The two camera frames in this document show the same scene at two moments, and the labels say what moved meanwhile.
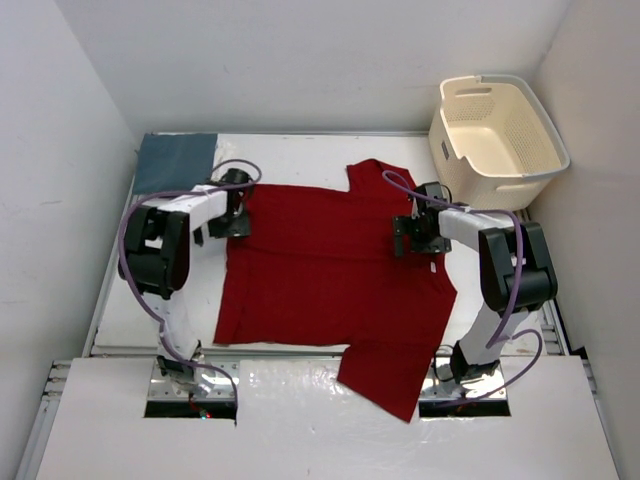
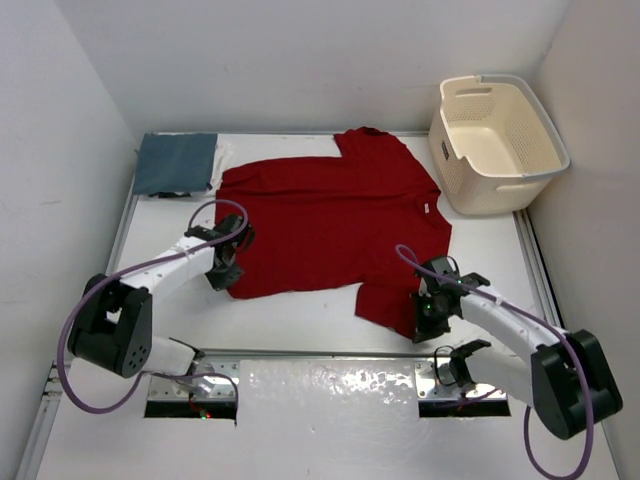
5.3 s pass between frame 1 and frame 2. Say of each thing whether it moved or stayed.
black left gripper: moved
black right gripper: moved
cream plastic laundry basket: stayed
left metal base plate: stayed
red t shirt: moved
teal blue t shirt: stayed
